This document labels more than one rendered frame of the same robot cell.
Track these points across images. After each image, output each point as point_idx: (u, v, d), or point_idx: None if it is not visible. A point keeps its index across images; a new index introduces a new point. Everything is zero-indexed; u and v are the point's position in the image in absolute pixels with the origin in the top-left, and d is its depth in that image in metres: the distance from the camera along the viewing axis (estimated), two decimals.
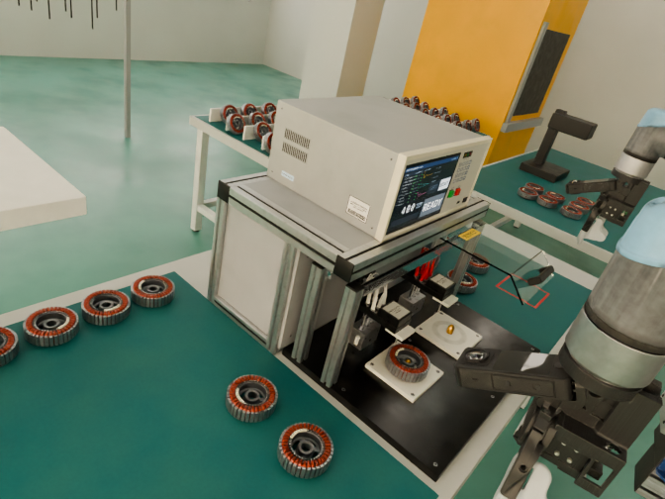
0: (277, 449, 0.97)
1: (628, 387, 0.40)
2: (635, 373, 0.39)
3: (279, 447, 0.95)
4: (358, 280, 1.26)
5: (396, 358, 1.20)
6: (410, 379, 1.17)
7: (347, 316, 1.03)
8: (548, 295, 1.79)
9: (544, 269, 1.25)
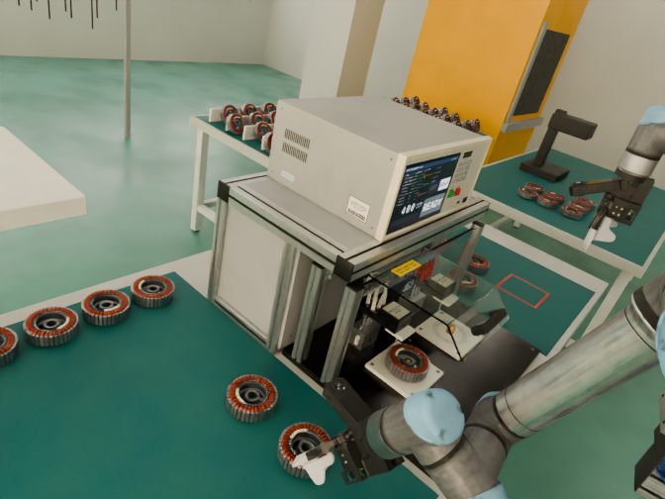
0: (277, 449, 0.97)
1: (377, 454, 0.74)
2: (381, 451, 0.73)
3: (279, 447, 0.95)
4: (358, 280, 1.26)
5: (396, 358, 1.20)
6: (410, 379, 1.17)
7: (347, 316, 1.03)
8: (548, 295, 1.79)
9: (494, 315, 1.01)
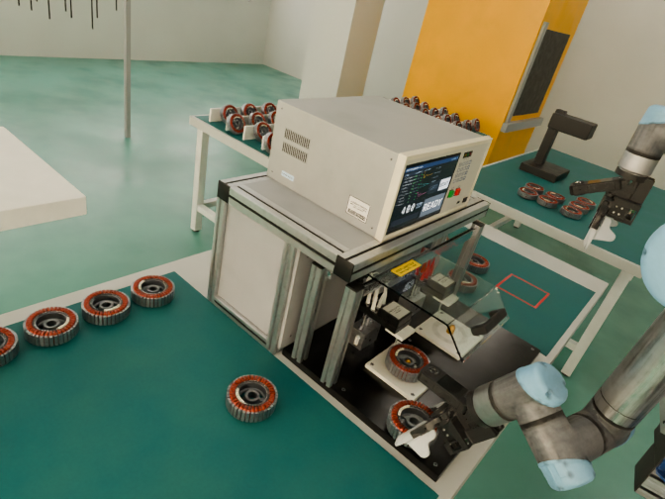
0: (387, 428, 1.02)
1: (486, 424, 0.86)
2: (492, 421, 0.85)
3: (392, 424, 1.00)
4: (358, 280, 1.26)
5: (396, 358, 1.20)
6: (410, 379, 1.17)
7: (347, 316, 1.03)
8: (548, 295, 1.79)
9: (494, 315, 1.01)
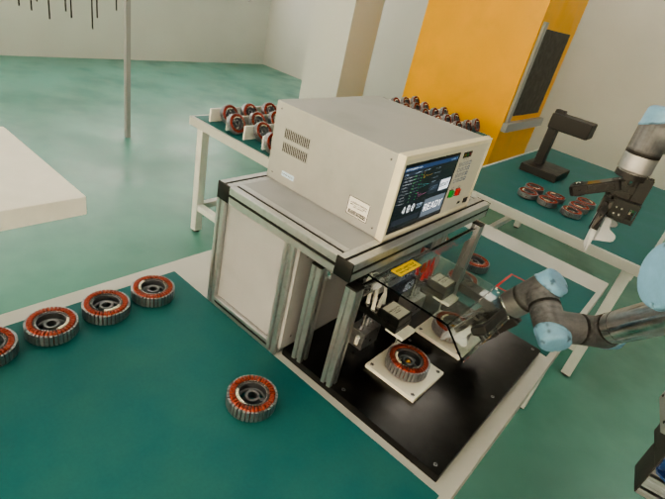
0: (432, 330, 1.38)
1: (511, 315, 1.23)
2: (515, 312, 1.22)
3: (437, 326, 1.36)
4: (358, 280, 1.26)
5: (404, 365, 1.18)
6: (424, 377, 1.19)
7: (347, 316, 1.03)
8: None
9: (494, 315, 1.01)
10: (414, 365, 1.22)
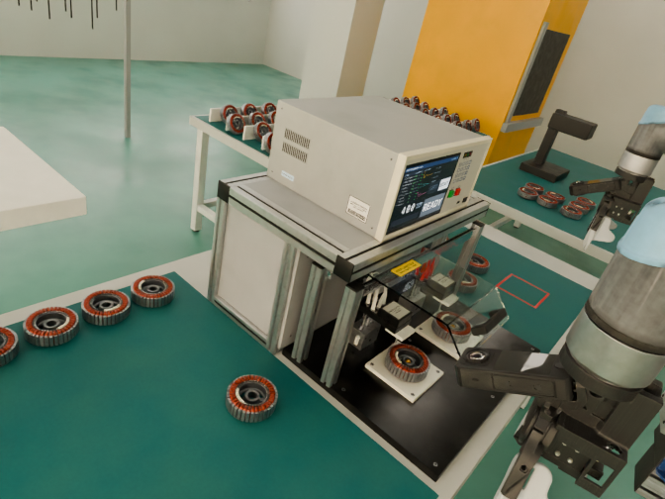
0: (432, 329, 1.39)
1: (629, 387, 0.40)
2: (636, 373, 0.39)
3: (437, 325, 1.36)
4: (358, 280, 1.26)
5: (404, 365, 1.18)
6: (424, 377, 1.19)
7: (347, 316, 1.03)
8: (548, 295, 1.79)
9: (494, 315, 1.01)
10: (414, 365, 1.22)
